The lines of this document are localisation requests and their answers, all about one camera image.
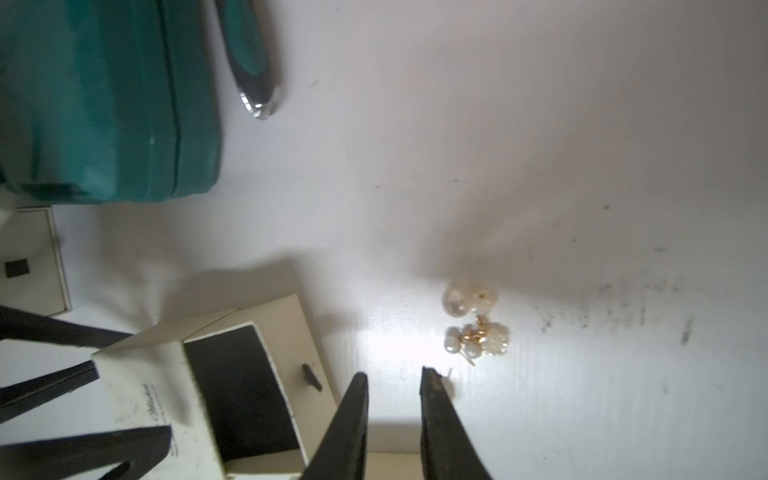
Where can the pearl gold earrings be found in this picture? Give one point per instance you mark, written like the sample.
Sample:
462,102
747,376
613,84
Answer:
480,336

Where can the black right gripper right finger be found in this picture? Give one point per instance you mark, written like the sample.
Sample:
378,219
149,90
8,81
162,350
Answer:
446,450

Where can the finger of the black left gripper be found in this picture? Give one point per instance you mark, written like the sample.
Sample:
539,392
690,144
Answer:
19,325
132,453

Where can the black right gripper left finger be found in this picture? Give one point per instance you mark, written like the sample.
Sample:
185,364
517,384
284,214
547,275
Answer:
341,454

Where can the green plastic tool case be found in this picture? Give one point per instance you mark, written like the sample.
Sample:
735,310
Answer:
106,101

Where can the cream jewelry box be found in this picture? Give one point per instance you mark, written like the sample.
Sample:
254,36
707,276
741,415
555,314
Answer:
32,272
243,391
393,466

